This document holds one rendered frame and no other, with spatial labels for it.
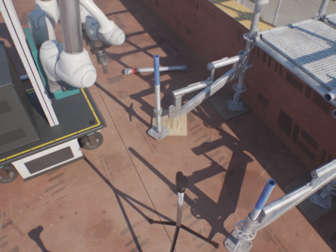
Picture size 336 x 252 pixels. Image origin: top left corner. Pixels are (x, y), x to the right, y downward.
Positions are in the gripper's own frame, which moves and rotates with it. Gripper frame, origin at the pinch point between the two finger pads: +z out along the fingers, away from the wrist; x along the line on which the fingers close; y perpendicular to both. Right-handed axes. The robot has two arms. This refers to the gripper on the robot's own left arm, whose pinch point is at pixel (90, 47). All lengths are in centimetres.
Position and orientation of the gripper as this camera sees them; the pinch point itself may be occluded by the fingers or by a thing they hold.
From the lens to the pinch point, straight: 225.8
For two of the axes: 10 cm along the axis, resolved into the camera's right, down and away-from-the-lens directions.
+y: 8.8, -3.5, 3.2
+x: -4.8, -6.4, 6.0
